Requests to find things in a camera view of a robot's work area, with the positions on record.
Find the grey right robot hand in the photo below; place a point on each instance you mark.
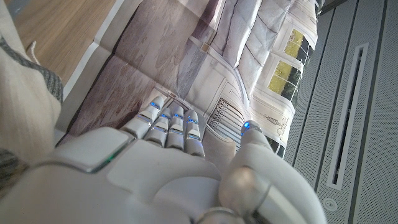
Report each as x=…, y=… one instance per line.
x=130, y=186

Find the beige plaid fringed scarf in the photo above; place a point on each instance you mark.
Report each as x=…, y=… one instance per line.
x=25, y=109

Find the printed room backdrop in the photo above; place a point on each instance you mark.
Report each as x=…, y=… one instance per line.
x=192, y=56

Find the round white ceiling sensor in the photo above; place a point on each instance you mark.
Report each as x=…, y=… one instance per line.
x=330, y=204

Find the ceiling slot vent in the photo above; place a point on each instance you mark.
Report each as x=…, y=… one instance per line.
x=348, y=118

